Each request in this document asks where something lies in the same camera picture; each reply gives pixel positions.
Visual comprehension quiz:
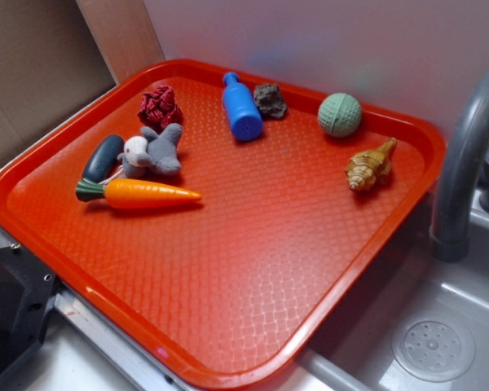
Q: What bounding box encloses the grey-brown rock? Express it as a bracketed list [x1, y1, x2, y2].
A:
[253, 83, 288, 120]

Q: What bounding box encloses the brown seashell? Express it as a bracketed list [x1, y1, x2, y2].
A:
[345, 138, 397, 191]

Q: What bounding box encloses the green dimpled ball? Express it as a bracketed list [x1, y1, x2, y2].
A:
[317, 93, 363, 138]

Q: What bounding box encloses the blue plastic bottle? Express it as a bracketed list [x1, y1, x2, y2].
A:
[222, 72, 263, 142]

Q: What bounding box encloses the sink drain strainer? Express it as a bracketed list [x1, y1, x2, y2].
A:
[391, 312, 475, 383]

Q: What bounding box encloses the grey plush bunny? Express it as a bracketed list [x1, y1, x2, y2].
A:
[117, 123, 183, 178]

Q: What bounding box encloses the black metal bracket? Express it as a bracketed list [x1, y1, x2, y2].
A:
[0, 247, 59, 385]

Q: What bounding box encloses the grey toy sink basin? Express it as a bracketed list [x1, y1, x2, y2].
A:
[301, 174, 489, 391]

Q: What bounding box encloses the orange plastic carrot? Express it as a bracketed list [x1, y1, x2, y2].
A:
[75, 178, 202, 209]

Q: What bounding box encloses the red plastic tray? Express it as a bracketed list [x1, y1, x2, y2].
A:
[0, 59, 446, 389]

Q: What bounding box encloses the aluminium frame rail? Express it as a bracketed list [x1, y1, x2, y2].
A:
[0, 228, 187, 390]

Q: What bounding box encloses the grey toy faucet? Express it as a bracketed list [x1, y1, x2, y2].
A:
[430, 73, 489, 262]

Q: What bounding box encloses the crumpled red cloth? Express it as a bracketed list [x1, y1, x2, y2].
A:
[137, 86, 183, 133]

